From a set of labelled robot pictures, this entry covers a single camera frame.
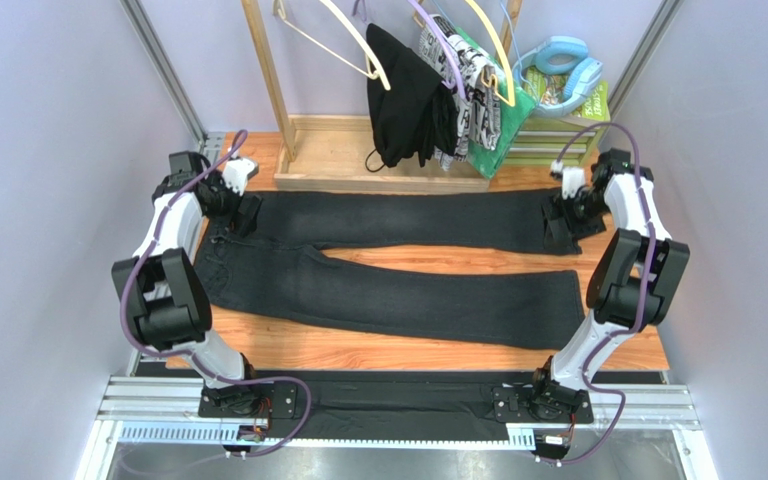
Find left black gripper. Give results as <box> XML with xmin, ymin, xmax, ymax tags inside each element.
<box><xmin>205</xmin><ymin>169</ymin><xmax>263</xmax><ymax>237</ymax></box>

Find black denim trousers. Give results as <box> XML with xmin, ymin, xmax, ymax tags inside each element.
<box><xmin>194</xmin><ymin>188</ymin><xmax>607</xmax><ymax>351</ymax></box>

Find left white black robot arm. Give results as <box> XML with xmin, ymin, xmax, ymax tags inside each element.
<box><xmin>111</xmin><ymin>151</ymin><xmax>266</xmax><ymax>416</ymax></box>

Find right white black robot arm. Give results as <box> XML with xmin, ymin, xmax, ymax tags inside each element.
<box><xmin>528</xmin><ymin>148</ymin><xmax>690</xmax><ymax>420</ymax></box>

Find cream plastic hanger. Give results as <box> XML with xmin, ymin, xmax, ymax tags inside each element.
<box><xmin>273</xmin><ymin>0</ymin><xmax>393</xmax><ymax>93</ymax></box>

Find purple plastic hanger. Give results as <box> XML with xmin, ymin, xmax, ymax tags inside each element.
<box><xmin>352</xmin><ymin>1</ymin><xmax>465</xmax><ymax>125</ymax></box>

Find yellow plastic hanger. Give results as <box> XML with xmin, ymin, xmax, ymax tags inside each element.
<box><xmin>460</xmin><ymin>0</ymin><xmax>517</xmax><ymax>109</ymax></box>

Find green wooden drawer box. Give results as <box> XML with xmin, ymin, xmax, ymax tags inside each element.
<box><xmin>504</xmin><ymin>117</ymin><xmax>605</xmax><ymax>167</ymax></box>

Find wooden clothes rack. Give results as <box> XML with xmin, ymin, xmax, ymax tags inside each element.
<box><xmin>242</xmin><ymin>1</ymin><xmax>490</xmax><ymax>194</ymax></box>

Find green tote bag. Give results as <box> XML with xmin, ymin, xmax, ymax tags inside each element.
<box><xmin>453</xmin><ymin>27</ymin><xmax>540</xmax><ymax>183</ymax></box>

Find black white patterned garment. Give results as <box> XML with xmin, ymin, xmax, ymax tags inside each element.
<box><xmin>430</xmin><ymin>14</ymin><xmax>501</xmax><ymax>171</ymax></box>

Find green book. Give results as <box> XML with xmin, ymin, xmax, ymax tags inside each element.
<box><xmin>525</xmin><ymin>66</ymin><xmax>611</xmax><ymax>127</ymax></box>

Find light blue headphones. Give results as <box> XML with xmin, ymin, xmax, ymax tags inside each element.
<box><xmin>512</xmin><ymin>36</ymin><xmax>603</xmax><ymax>118</ymax></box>

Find black hanging garment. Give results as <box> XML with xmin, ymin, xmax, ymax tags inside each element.
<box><xmin>366</xmin><ymin>23</ymin><xmax>458</xmax><ymax>168</ymax></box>

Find black cloth strip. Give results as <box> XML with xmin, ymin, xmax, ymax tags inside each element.
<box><xmin>134</xmin><ymin>369</ymin><xmax>665</xmax><ymax>442</ymax></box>

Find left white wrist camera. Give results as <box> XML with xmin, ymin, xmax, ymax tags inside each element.
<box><xmin>221</xmin><ymin>157</ymin><xmax>259</xmax><ymax>196</ymax></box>

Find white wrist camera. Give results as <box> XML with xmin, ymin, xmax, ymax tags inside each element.
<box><xmin>550</xmin><ymin>160</ymin><xmax>586</xmax><ymax>200</ymax></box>
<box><xmin>221</xmin><ymin>157</ymin><xmax>259</xmax><ymax>196</ymax></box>

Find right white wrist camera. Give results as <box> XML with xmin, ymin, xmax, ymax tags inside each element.
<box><xmin>550</xmin><ymin>160</ymin><xmax>586</xmax><ymax>200</ymax></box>

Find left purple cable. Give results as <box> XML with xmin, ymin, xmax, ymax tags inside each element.
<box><xmin>119</xmin><ymin>129</ymin><xmax>313</xmax><ymax>459</ymax></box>

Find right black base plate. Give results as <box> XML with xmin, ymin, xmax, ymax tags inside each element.
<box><xmin>491</xmin><ymin>385</ymin><xmax>594</xmax><ymax>425</ymax></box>

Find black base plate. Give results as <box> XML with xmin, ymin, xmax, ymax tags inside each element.
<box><xmin>198</xmin><ymin>382</ymin><xmax>303</xmax><ymax>419</ymax></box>
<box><xmin>491</xmin><ymin>385</ymin><xmax>594</xmax><ymax>425</ymax></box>

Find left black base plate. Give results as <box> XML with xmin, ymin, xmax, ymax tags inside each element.
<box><xmin>198</xmin><ymin>382</ymin><xmax>303</xmax><ymax>419</ymax></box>

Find aluminium frame rail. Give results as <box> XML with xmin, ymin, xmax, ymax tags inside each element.
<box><xmin>97</xmin><ymin>377</ymin><xmax>702</xmax><ymax>431</ymax></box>

